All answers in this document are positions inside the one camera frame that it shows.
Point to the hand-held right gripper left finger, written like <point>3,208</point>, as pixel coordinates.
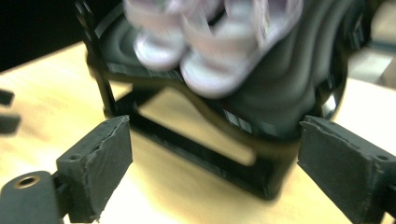
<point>99,168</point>

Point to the red and black two-tier rack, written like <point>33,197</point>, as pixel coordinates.
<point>280,102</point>

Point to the lilac child sandal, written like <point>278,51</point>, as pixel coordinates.
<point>218,71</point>
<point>162,40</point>

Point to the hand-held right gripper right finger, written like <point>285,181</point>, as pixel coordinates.
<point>345,168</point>

